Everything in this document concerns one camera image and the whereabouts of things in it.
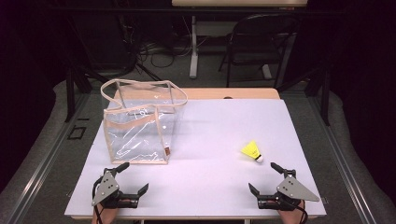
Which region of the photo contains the person's right hand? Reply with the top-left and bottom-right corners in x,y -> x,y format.
277,200 -> 307,224

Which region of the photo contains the tangle of black cables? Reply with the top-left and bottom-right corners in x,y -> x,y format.
118,15 -> 213,71

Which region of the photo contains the yellow badminton shuttlecock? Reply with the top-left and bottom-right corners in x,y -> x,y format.
240,139 -> 264,164

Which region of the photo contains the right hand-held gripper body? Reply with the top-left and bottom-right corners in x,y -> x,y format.
257,169 -> 321,212

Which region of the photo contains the wooden table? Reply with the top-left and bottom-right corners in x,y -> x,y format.
113,88 -> 281,101

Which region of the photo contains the white-legged table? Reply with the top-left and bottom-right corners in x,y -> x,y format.
171,0 -> 308,80

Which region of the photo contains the transparent tote bag beige trim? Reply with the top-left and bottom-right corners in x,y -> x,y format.
100,78 -> 189,166

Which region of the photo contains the black folding chair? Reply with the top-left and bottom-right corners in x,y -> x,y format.
219,13 -> 300,89

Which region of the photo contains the white table mat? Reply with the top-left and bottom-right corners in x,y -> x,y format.
64,98 -> 327,220

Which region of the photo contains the black metal stand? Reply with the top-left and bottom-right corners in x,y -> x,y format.
276,66 -> 332,127
64,31 -> 101,123

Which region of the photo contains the metal floor rail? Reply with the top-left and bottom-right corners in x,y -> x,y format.
307,96 -> 378,224
6,92 -> 92,224

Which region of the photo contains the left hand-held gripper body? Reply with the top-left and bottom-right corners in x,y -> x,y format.
91,167 -> 140,209

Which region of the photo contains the person's left hand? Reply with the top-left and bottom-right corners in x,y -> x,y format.
92,203 -> 119,224

